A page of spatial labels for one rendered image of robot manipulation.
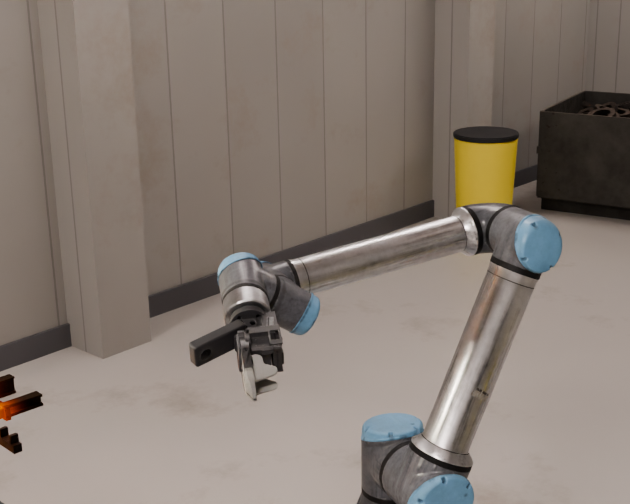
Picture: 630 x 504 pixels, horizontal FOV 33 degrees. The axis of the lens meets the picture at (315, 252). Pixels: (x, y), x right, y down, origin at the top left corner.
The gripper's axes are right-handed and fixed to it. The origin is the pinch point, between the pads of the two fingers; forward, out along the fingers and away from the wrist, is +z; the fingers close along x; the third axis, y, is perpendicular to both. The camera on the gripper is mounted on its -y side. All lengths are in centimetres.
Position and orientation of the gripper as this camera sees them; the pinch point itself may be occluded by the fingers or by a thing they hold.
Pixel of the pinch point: (249, 394)
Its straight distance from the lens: 187.5
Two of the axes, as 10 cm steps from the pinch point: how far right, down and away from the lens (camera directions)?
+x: 0.0, 8.0, 6.0
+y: 9.9, -1.0, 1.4
